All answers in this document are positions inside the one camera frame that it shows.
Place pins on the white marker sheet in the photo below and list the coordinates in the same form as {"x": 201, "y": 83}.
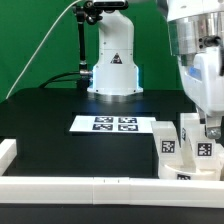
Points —
{"x": 112, "y": 124}

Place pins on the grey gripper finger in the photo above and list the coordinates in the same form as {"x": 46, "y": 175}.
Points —
{"x": 213, "y": 127}

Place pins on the white U-shaped obstacle fence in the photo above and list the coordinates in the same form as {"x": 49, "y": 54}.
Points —
{"x": 119, "y": 191}

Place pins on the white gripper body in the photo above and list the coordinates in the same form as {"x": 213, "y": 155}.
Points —
{"x": 202, "y": 81}

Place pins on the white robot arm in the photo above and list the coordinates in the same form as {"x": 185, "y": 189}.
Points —
{"x": 196, "y": 35}

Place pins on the white round stool seat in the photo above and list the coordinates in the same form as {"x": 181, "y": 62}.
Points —
{"x": 185, "y": 173}

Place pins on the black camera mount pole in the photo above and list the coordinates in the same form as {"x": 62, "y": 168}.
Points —
{"x": 85, "y": 13}

